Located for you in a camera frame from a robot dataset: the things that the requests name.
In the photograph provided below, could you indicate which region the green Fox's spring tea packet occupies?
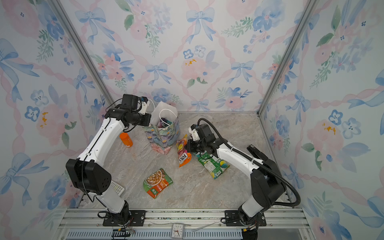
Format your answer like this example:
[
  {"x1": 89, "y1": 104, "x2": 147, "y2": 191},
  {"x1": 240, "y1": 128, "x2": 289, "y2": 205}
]
[{"x1": 196, "y1": 152, "x2": 230, "y2": 179}]

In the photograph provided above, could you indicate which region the orange Fox's lemon candy packet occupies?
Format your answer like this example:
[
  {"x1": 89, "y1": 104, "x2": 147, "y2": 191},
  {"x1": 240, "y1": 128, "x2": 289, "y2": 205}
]
[{"x1": 177, "y1": 135, "x2": 192, "y2": 168}]

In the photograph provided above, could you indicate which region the floral paper gift bag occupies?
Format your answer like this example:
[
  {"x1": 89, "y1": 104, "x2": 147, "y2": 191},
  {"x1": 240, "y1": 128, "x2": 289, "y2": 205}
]
[{"x1": 143, "y1": 102, "x2": 180, "y2": 155}]

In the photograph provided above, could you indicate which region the purple Fox's candy packet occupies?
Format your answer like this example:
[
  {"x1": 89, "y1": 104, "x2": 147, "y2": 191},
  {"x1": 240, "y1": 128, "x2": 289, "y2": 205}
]
[{"x1": 160, "y1": 118, "x2": 172, "y2": 128}]

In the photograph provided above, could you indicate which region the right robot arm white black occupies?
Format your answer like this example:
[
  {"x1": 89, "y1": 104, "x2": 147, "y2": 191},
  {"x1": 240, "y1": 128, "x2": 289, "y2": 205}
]
[{"x1": 187, "y1": 123, "x2": 287, "y2": 240}]

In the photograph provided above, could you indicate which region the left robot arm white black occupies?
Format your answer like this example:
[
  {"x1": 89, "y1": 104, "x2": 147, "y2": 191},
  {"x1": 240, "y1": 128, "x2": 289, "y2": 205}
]
[{"x1": 66, "y1": 102, "x2": 151, "y2": 226}]

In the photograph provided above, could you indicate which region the orange bottle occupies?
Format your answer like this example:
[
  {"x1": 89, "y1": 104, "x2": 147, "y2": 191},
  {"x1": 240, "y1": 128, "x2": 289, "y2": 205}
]
[{"x1": 120, "y1": 132, "x2": 133, "y2": 148}]

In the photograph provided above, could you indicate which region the black stapler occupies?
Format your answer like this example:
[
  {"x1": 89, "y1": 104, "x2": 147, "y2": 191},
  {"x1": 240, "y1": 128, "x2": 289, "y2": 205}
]
[{"x1": 247, "y1": 145, "x2": 269, "y2": 161}]

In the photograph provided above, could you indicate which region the orange green noodle packet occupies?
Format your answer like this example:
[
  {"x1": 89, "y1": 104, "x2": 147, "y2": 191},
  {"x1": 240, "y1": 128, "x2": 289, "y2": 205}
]
[{"x1": 143, "y1": 168, "x2": 174, "y2": 199}]

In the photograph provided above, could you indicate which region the white calculator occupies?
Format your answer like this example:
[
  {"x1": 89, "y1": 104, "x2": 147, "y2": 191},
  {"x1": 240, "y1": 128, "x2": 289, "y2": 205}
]
[{"x1": 111, "y1": 181, "x2": 125, "y2": 196}]

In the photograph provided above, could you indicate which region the small white clock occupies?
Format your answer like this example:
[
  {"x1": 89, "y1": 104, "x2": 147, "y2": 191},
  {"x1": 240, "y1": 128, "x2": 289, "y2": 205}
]
[{"x1": 171, "y1": 223, "x2": 185, "y2": 240}]

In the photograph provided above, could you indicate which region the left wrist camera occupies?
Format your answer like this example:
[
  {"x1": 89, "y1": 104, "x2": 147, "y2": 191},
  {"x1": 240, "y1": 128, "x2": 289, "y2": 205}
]
[{"x1": 120, "y1": 94, "x2": 149, "y2": 115}]

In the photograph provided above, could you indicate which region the black corrugated cable conduit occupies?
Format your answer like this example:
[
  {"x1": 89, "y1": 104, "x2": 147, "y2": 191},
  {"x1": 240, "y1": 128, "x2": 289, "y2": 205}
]
[{"x1": 197, "y1": 117, "x2": 301, "y2": 208}]

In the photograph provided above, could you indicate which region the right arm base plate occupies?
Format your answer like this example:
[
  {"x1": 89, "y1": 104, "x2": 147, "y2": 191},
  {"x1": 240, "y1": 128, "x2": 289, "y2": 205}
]
[{"x1": 221, "y1": 210, "x2": 267, "y2": 228}]

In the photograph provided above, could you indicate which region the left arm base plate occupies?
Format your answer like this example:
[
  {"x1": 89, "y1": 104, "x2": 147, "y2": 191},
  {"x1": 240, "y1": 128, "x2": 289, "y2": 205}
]
[{"x1": 102, "y1": 210, "x2": 147, "y2": 227}]

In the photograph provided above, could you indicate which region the aluminium frame rail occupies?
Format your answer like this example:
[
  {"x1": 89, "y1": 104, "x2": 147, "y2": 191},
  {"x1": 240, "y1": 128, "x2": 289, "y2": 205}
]
[{"x1": 53, "y1": 208, "x2": 315, "y2": 240}]

